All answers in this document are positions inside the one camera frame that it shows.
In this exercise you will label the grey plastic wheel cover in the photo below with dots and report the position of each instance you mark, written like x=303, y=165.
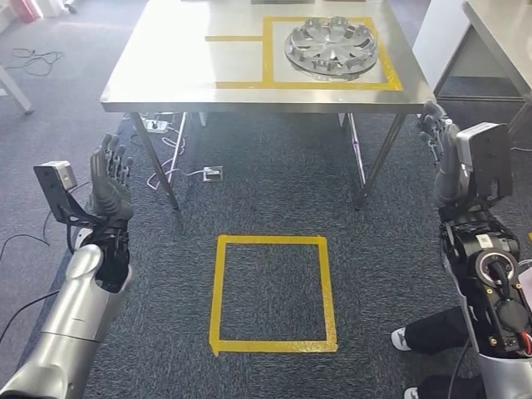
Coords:
x=330, y=47

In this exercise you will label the white table leg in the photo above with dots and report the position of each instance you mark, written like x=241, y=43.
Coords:
x=16, y=93

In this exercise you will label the red object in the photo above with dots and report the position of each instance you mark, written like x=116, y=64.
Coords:
x=23, y=8

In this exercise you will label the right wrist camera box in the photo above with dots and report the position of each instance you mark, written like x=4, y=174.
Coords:
x=488, y=160

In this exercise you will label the steel workbench table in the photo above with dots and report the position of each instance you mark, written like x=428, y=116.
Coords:
x=166, y=55

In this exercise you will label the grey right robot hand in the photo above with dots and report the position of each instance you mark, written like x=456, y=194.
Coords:
x=449, y=176

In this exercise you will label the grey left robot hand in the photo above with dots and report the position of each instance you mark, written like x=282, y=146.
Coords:
x=110, y=193

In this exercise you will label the metal floor socket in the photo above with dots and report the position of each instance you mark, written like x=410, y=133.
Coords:
x=213, y=174

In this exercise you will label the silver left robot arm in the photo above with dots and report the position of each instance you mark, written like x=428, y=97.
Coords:
x=75, y=319

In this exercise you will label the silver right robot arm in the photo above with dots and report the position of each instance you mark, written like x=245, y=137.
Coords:
x=494, y=292

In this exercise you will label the white power strip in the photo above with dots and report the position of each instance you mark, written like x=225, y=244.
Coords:
x=155, y=124

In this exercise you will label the person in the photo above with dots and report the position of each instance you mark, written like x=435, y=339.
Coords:
x=436, y=330

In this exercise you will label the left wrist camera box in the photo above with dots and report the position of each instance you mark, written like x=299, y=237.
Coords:
x=52, y=187

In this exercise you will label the yellow tape outline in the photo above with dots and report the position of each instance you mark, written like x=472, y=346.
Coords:
x=268, y=55

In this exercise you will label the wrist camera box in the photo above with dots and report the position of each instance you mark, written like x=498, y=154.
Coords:
x=488, y=160
x=52, y=187

